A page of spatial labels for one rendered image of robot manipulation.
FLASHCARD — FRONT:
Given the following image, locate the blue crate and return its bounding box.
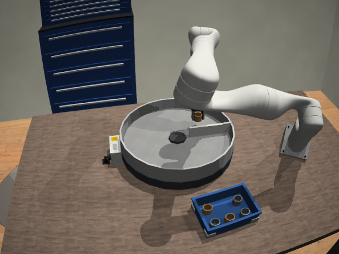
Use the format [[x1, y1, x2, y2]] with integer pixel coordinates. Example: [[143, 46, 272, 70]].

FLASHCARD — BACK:
[[191, 183, 262, 239]]

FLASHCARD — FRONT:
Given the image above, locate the grey metal ring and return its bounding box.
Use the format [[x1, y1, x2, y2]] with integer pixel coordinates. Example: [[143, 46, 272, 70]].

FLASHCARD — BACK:
[[239, 208, 250, 218], [232, 195, 243, 206], [209, 218, 220, 228]]

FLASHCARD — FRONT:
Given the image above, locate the bronze bushing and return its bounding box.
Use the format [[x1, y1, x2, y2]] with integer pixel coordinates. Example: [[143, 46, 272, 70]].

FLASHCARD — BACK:
[[194, 112, 202, 122], [202, 204, 213, 215], [224, 213, 235, 223]]

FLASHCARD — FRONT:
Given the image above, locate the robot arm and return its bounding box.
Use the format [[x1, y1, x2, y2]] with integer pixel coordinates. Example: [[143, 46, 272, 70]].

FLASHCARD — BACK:
[[173, 26, 323, 152]]

